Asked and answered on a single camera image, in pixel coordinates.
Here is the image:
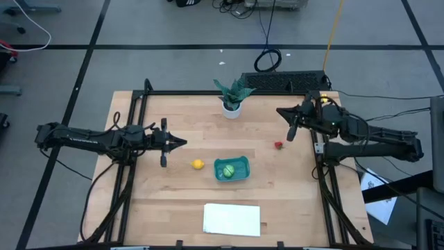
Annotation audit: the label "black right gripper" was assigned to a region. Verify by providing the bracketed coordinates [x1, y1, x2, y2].
[276, 94, 323, 142]

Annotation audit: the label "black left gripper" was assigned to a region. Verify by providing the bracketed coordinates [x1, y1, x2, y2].
[149, 117, 188, 168]

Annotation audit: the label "teal tupperware container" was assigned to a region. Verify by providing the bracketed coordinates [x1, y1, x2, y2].
[213, 156, 251, 183]

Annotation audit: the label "green plant in white pot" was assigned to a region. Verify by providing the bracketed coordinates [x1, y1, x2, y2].
[212, 78, 257, 120]

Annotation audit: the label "white folded cloth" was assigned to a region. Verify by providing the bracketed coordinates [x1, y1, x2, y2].
[203, 203, 262, 238]

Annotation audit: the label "grey equipment box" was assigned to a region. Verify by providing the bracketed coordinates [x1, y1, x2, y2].
[244, 0, 309, 10]

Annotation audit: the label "white printed papers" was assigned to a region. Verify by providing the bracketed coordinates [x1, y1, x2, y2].
[360, 167, 399, 226]

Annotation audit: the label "black beam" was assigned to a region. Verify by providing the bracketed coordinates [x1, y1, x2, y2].
[362, 169, 434, 204]

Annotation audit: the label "grey cabinet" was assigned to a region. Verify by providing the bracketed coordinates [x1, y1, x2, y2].
[429, 96, 444, 194]

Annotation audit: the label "grey floor bar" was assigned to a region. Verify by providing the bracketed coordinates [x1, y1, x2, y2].
[0, 85, 23, 97]

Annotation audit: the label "black keyboard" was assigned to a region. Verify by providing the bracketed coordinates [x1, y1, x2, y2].
[425, 218, 444, 250]

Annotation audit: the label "grey furniture foot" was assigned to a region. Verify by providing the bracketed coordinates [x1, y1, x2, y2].
[0, 0, 62, 15]

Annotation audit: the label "black metal table frame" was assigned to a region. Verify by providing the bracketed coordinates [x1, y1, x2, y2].
[80, 78, 374, 250]

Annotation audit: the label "black coiled cable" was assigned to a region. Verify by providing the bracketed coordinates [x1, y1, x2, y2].
[253, 0, 283, 74]

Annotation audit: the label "yellow hanging cable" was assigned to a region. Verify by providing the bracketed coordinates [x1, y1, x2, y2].
[322, 0, 345, 72]

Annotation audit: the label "black floor cable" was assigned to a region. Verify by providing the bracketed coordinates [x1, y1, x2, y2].
[364, 107, 431, 123]
[332, 89, 444, 101]

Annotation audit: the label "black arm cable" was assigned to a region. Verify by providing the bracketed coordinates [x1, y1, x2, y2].
[78, 161, 117, 242]
[40, 149, 93, 181]

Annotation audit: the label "black cable tangle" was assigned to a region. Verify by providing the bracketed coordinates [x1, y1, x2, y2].
[212, 0, 259, 20]

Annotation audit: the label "white floor cable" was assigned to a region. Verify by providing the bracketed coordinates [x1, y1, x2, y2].
[9, 0, 52, 53]

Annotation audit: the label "red hose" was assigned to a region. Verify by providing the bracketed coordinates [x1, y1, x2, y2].
[0, 40, 18, 58]

